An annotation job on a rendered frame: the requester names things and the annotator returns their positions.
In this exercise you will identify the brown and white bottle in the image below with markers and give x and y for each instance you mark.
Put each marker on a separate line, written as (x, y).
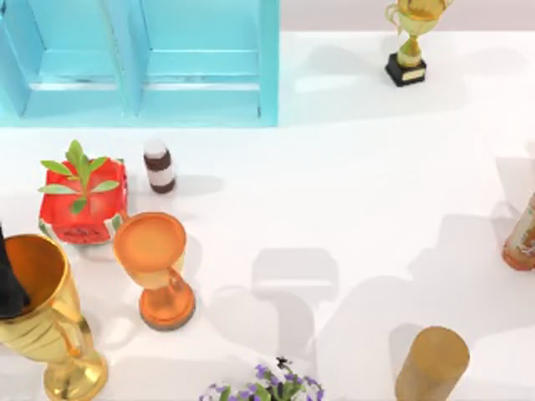
(159, 167)

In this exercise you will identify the orange trophy cup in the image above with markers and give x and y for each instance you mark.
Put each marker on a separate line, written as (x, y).
(150, 250)

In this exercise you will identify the light blue rack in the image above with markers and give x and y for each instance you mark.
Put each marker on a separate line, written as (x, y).
(200, 62)

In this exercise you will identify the red plant pot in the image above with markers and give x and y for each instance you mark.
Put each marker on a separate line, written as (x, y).
(83, 196)

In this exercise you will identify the purple flower plant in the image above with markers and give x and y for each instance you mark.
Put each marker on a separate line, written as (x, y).
(271, 386)

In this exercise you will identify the gold trophy with black base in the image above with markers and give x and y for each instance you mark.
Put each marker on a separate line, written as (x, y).
(411, 50)

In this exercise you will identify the tan wooden cylinder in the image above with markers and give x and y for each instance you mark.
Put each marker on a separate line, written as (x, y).
(430, 367)

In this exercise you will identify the large gold trophy cup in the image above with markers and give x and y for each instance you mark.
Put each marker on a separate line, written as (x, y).
(50, 313)

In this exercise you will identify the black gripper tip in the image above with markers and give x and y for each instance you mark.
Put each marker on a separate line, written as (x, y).
(9, 288)

